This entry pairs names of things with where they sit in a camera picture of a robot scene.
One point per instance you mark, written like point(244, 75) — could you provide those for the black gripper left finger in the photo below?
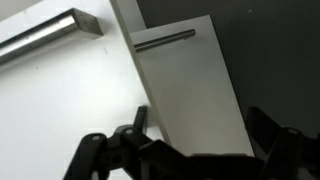
point(140, 118)

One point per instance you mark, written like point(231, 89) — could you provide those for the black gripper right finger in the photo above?
point(261, 130)

